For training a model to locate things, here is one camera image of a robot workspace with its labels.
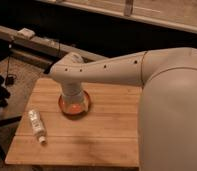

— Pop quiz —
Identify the black cable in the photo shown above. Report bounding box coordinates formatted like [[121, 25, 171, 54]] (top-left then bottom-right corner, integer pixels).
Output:
[[4, 36, 18, 86]]

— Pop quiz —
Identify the long grey metal beam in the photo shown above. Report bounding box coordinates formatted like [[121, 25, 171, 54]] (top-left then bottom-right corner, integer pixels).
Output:
[[0, 25, 105, 61]]

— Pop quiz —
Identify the upper wooden shelf ledge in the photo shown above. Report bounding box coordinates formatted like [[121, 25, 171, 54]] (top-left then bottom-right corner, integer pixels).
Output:
[[38, 0, 197, 34]]

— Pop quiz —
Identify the white plastic bottle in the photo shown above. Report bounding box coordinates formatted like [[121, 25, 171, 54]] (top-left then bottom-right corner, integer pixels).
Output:
[[28, 110, 46, 144]]

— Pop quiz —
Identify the small white box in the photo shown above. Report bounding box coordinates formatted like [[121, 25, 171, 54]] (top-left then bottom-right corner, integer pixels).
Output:
[[17, 28, 35, 38]]

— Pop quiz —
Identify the wooden table board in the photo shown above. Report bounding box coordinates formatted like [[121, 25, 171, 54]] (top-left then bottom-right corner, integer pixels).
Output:
[[5, 78, 141, 167]]

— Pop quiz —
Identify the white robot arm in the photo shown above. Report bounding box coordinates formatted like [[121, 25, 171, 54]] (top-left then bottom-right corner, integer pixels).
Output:
[[49, 47, 197, 171]]

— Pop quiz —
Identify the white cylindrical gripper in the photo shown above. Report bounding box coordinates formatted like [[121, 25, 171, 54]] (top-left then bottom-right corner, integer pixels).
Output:
[[61, 83, 85, 114]]

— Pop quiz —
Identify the orange ceramic bowl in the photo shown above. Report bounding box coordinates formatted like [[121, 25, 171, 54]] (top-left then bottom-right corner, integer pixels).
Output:
[[58, 91, 91, 117]]

